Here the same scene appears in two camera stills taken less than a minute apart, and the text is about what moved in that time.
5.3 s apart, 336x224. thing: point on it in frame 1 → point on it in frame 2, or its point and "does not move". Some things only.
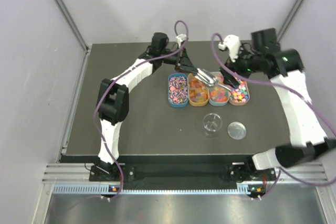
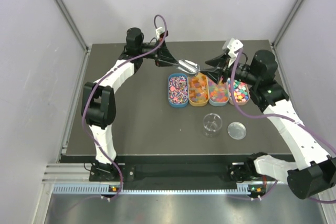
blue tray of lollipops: (178, 90) does not move
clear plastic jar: (212, 124) does not move
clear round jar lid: (237, 130) does not move
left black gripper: (182, 61) → (161, 54)
